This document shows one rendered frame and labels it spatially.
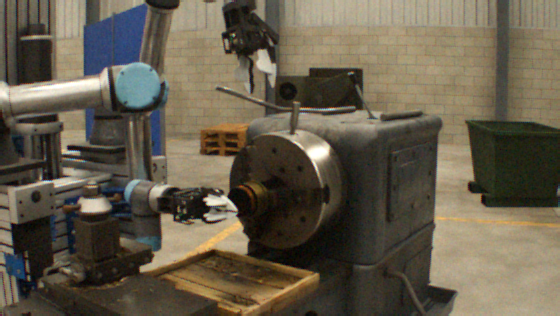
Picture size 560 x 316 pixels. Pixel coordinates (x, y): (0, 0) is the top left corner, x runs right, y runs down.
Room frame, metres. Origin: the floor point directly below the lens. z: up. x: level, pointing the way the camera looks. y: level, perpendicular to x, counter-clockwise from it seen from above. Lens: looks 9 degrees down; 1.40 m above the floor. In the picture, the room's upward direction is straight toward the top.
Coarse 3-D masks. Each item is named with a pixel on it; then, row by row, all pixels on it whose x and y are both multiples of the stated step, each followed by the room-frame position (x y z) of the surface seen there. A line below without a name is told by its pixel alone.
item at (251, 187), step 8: (248, 184) 1.33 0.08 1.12; (256, 184) 1.34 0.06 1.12; (232, 192) 1.32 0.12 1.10; (240, 192) 1.30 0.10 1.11; (248, 192) 1.30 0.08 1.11; (256, 192) 1.31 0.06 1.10; (264, 192) 1.33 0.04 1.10; (232, 200) 1.34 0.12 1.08; (240, 200) 1.36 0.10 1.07; (248, 200) 1.29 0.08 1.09; (256, 200) 1.31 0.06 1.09; (264, 200) 1.33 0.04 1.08; (240, 208) 1.34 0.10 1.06; (248, 208) 1.29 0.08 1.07; (256, 208) 1.31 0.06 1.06; (264, 208) 1.33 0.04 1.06; (240, 216) 1.30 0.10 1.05; (248, 216) 1.32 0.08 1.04; (256, 216) 1.35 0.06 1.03
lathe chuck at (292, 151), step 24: (264, 144) 1.44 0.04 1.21; (288, 144) 1.39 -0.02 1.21; (312, 144) 1.41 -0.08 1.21; (240, 168) 1.49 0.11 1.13; (288, 168) 1.39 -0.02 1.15; (312, 168) 1.35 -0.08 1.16; (336, 168) 1.41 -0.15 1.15; (336, 192) 1.38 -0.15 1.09; (288, 216) 1.39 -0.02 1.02; (312, 216) 1.35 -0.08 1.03; (264, 240) 1.44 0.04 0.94; (288, 240) 1.39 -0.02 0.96
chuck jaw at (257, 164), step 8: (248, 144) 1.47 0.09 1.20; (240, 152) 1.44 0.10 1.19; (248, 152) 1.42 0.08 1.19; (256, 152) 1.45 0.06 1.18; (240, 160) 1.44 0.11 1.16; (248, 160) 1.42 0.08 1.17; (256, 160) 1.43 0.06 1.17; (248, 168) 1.40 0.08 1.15; (256, 168) 1.41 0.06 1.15; (264, 168) 1.43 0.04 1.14; (248, 176) 1.37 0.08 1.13; (256, 176) 1.39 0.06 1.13; (264, 176) 1.41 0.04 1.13; (272, 176) 1.43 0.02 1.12; (264, 184) 1.44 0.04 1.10
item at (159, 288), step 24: (48, 288) 1.04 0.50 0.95; (120, 288) 1.01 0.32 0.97; (144, 288) 1.01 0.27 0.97; (168, 288) 1.02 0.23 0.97; (96, 312) 0.94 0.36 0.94; (120, 312) 0.89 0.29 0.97; (144, 312) 0.90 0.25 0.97; (168, 312) 0.90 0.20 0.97; (192, 312) 0.90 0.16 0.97; (216, 312) 0.96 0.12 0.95
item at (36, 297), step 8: (40, 288) 1.09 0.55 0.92; (32, 296) 1.07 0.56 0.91; (40, 296) 1.04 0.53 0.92; (48, 296) 1.04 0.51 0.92; (16, 304) 1.03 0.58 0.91; (24, 304) 1.03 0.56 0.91; (32, 304) 1.04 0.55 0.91; (40, 304) 1.04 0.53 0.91; (48, 304) 1.02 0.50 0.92; (56, 304) 1.01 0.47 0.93; (64, 304) 1.01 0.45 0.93; (8, 312) 0.99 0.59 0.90; (16, 312) 0.99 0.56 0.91; (24, 312) 0.96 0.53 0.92; (32, 312) 1.00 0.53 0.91; (40, 312) 1.00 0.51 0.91; (48, 312) 1.00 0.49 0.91; (56, 312) 1.00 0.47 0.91; (64, 312) 0.98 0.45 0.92; (72, 312) 0.97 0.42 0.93; (80, 312) 0.97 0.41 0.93
